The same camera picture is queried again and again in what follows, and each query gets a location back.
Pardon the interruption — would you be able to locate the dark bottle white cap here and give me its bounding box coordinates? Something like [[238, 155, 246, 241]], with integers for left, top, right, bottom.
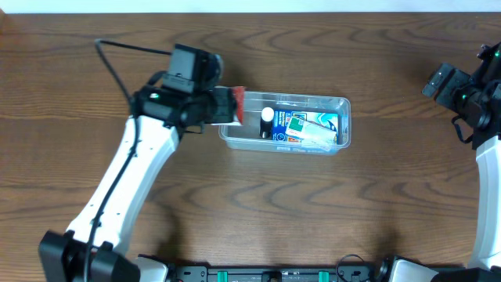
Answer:
[[260, 107, 275, 139]]

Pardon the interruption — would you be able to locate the red ActiFast medicine box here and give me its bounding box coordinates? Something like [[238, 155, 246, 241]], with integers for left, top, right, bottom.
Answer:
[[232, 86, 245, 125]]

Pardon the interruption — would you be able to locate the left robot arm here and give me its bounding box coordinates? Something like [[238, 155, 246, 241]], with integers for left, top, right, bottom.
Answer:
[[38, 85, 245, 281]]

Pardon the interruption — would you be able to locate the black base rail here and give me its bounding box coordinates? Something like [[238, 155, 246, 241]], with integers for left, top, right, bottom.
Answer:
[[147, 262, 389, 282]]

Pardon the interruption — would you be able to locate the white green medicine box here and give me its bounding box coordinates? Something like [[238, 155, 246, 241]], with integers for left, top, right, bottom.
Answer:
[[286, 117, 337, 146]]

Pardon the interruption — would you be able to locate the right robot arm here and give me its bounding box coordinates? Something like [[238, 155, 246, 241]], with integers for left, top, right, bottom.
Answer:
[[375, 45, 500, 282]]

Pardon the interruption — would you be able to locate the clear plastic container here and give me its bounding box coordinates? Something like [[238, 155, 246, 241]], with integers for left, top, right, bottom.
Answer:
[[219, 91, 351, 155]]

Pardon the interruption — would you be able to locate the blue Kool Fever box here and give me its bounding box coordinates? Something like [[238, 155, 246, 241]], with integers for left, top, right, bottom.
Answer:
[[271, 110, 339, 146]]

